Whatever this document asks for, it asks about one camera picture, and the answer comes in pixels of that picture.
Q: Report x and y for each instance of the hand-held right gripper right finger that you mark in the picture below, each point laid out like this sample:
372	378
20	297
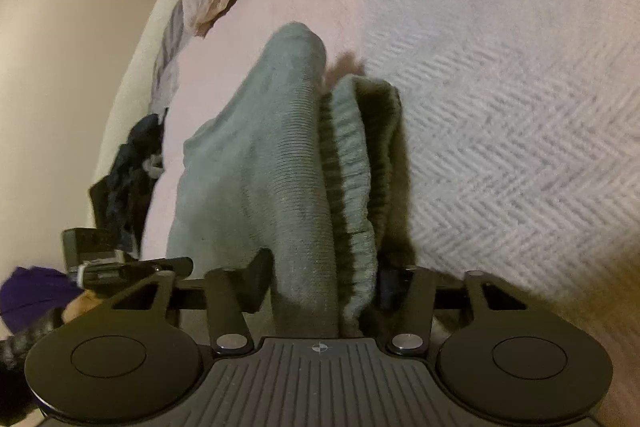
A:
410	302

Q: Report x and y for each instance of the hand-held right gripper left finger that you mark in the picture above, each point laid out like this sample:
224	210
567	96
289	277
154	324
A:
257	279

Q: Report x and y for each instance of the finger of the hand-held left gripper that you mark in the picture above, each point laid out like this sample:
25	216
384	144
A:
145	266

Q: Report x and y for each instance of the grey sweatpants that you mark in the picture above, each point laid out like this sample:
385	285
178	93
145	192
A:
280	157

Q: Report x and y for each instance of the person's left hand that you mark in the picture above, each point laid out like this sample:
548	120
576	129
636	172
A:
80	307

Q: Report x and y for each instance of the black shorts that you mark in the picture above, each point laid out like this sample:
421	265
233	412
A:
125	187

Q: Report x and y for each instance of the purple hanging garment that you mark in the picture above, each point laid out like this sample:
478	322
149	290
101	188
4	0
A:
30	292

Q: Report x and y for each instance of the dark braided strand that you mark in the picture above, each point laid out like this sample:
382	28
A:
25	337

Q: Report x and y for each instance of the light grey garment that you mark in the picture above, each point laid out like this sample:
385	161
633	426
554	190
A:
167	57

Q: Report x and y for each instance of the pink grey herringbone bedspread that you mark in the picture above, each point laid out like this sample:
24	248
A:
500	107

